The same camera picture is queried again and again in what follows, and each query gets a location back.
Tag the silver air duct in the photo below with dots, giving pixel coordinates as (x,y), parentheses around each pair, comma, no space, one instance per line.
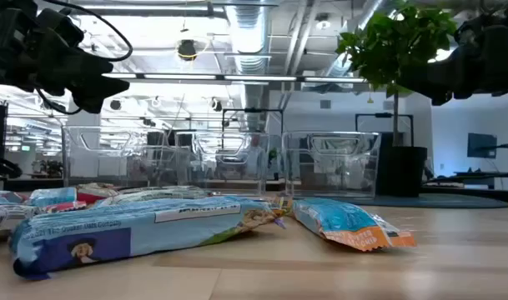
(249,33)

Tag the blue red-trim granola bar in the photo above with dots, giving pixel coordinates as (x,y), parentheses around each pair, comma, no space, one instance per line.
(3,196)
(11,214)
(53,196)

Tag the black plant pot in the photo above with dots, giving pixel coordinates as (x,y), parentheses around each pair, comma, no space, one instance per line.
(403,175)

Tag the clear plastic bin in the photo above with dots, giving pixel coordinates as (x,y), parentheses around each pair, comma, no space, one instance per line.
(112,166)
(333,175)
(220,175)

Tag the blue white-label granola bar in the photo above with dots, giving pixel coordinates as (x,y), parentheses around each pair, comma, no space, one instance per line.
(112,241)

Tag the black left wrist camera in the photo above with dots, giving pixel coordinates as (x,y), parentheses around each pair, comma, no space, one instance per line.
(59,27)

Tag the wall monitor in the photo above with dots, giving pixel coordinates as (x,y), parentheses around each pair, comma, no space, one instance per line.
(482,146)

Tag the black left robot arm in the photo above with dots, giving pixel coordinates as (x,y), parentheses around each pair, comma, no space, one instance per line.
(5,14)

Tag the ceiling light strip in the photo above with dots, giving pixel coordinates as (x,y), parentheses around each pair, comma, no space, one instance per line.
(195,76)

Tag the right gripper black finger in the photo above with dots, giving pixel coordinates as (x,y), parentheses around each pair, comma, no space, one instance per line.
(435,79)

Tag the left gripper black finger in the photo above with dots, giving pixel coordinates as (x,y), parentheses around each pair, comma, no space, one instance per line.
(101,87)

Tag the black metal frame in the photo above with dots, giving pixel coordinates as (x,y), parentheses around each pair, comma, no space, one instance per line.
(253,110)
(383,115)

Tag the green leafy plant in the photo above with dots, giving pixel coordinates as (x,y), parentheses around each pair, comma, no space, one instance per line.
(387,50)

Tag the black round ceiling device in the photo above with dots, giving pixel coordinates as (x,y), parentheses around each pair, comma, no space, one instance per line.
(187,49)

